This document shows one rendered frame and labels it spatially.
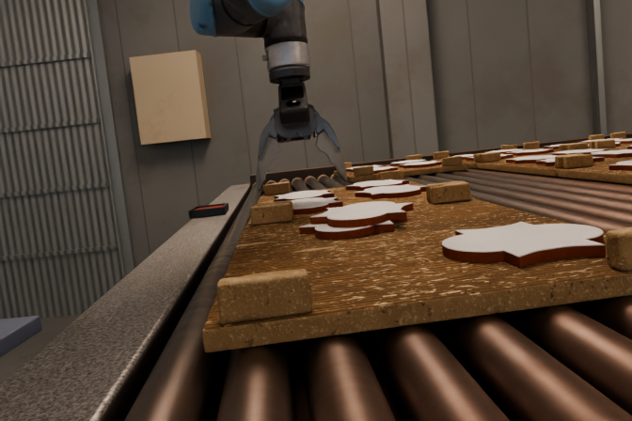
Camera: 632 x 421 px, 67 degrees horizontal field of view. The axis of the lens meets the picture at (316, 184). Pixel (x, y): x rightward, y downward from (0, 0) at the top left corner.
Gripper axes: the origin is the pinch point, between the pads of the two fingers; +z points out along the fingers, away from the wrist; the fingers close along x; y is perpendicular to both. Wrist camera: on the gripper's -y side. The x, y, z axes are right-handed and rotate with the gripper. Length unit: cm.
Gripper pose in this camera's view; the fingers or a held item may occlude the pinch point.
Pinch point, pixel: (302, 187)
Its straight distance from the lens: 82.0
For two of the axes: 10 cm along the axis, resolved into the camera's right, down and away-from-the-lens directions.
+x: -9.9, 1.1, -0.6
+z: 1.1, 9.9, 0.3
